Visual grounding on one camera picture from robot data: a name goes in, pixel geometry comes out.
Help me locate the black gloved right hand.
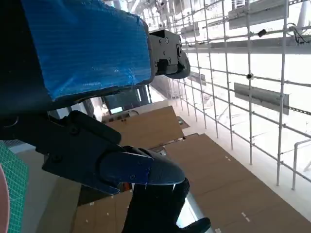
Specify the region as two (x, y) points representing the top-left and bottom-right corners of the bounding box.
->
(121, 178), (211, 233)

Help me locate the grey ceiling light fixture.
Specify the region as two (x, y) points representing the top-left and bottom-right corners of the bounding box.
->
(234, 82), (290, 115)

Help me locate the green cutting mat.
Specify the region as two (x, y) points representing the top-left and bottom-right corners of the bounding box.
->
(0, 140), (30, 233)

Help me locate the pink bowl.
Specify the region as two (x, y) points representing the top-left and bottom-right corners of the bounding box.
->
(0, 165), (10, 233)

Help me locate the black left hand, blue tape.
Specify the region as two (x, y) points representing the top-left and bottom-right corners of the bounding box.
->
(0, 0), (191, 196)

